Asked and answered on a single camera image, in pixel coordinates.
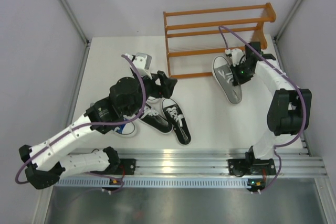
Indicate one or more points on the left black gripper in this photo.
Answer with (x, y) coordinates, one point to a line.
(167, 87)

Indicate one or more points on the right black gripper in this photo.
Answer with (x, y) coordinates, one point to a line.
(238, 81)

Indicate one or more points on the grey sneaker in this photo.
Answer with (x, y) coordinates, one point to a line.
(224, 77)

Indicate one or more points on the blue sneaker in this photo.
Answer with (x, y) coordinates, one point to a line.
(151, 98)
(125, 130)

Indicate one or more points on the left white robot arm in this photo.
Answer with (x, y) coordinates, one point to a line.
(46, 163)

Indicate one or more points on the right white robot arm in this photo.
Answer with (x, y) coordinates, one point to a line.
(289, 111)

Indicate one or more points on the orange wooden shoe shelf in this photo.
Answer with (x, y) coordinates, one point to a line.
(211, 31)

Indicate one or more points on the black sneaker right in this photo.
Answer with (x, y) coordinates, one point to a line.
(175, 116)

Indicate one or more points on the black sneaker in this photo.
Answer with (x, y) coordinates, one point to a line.
(152, 118)
(175, 116)

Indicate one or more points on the black sneaker left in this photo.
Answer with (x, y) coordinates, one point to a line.
(152, 118)

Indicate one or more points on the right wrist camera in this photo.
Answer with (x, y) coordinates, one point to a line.
(234, 56)

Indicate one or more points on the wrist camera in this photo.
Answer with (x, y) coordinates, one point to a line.
(234, 56)
(142, 62)

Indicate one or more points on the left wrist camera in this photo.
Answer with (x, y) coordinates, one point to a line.
(142, 62)

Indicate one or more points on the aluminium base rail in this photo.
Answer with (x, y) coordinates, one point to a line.
(296, 163)

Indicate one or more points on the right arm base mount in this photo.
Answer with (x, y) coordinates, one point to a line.
(242, 167)

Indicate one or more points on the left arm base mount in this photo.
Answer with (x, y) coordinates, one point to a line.
(127, 166)

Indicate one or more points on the slotted cable duct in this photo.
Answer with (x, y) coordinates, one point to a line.
(155, 182)

